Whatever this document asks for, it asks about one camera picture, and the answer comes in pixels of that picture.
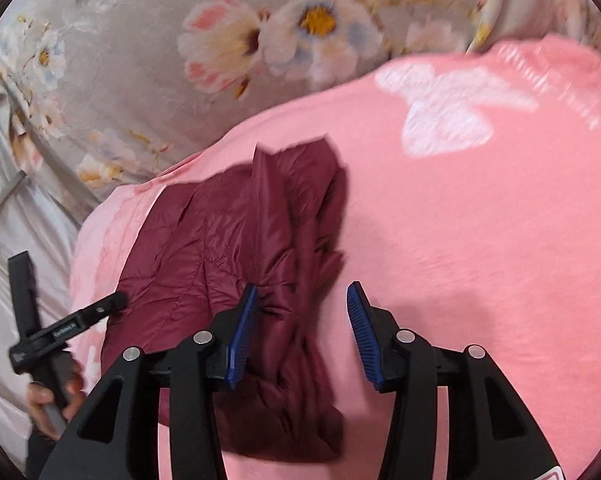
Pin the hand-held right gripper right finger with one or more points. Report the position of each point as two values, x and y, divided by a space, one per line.
363 330

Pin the maroon quilted jacket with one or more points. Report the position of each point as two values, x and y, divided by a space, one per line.
240 240

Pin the person's left hand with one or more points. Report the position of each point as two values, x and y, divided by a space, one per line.
75 385

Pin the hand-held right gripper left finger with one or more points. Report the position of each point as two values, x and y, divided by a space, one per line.
241 330

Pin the pink blanket with white print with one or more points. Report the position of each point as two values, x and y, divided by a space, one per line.
455 260

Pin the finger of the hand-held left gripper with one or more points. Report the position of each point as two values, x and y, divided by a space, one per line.
105 307

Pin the grey floral bedsheet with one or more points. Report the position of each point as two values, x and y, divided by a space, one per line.
155 60

